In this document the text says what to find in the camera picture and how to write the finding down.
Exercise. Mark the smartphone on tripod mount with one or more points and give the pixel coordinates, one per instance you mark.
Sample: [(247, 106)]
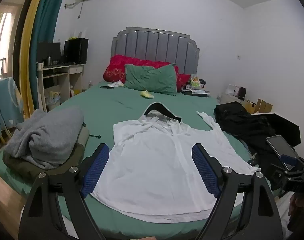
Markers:
[(282, 150)]

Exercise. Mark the green pillow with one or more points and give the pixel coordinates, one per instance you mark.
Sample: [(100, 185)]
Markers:
[(149, 80)]

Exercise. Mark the teal curtain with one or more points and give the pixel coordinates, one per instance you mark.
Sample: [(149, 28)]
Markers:
[(45, 30)]

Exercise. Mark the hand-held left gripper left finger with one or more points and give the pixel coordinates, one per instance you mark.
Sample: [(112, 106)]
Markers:
[(97, 170)]

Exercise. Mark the bed with green sheet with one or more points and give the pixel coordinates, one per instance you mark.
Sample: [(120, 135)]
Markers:
[(122, 110)]

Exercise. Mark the metal cup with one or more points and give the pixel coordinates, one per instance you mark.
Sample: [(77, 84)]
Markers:
[(49, 60)]

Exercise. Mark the white crumpled paper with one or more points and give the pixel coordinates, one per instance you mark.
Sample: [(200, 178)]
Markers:
[(117, 83)]

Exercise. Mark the cardboard boxes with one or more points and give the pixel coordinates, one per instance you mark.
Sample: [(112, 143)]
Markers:
[(259, 106)]

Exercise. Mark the white desk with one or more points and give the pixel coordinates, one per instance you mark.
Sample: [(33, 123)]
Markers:
[(67, 80)]

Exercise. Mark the black flat panel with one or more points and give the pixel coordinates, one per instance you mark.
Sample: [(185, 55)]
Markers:
[(279, 125)]

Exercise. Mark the small yellow cloth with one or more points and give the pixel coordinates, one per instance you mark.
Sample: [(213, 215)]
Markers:
[(147, 94)]

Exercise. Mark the glass balcony door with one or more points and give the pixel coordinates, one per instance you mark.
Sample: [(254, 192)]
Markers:
[(4, 30)]

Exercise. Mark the white hooded shirt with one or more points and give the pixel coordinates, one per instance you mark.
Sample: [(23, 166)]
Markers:
[(154, 167)]

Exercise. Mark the snack bag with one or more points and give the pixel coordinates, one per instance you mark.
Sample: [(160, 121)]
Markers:
[(195, 82)]

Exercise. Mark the grey folded sweater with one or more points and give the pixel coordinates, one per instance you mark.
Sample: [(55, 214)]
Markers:
[(46, 135)]

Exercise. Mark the black monitor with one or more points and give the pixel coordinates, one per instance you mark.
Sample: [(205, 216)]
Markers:
[(48, 52)]

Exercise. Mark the small black speaker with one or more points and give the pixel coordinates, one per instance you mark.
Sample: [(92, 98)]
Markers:
[(241, 93)]

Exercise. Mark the person's right hand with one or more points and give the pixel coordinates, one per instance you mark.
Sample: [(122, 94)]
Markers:
[(295, 203)]

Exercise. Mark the black flat items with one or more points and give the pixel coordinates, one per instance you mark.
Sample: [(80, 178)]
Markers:
[(195, 93)]

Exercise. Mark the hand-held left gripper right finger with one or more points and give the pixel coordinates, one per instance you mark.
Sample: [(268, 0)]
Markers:
[(204, 170)]

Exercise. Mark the white box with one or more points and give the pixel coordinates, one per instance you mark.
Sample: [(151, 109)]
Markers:
[(232, 90)]

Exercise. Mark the white plastic bag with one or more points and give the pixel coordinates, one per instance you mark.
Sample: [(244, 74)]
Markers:
[(53, 98)]

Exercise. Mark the olive green garment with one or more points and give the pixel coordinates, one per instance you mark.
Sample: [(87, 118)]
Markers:
[(74, 155)]

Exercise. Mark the grey upholstered headboard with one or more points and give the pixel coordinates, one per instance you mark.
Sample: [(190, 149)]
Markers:
[(154, 45)]

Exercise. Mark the black phone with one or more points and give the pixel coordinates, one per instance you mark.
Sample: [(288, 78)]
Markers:
[(107, 87)]

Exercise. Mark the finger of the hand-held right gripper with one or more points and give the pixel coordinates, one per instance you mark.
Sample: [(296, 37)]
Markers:
[(278, 171)]

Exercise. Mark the pile of black clothes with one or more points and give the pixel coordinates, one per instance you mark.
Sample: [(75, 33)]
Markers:
[(242, 122)]

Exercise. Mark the yellow curtain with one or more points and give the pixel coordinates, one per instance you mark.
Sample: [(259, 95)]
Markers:
[(29, 55)]

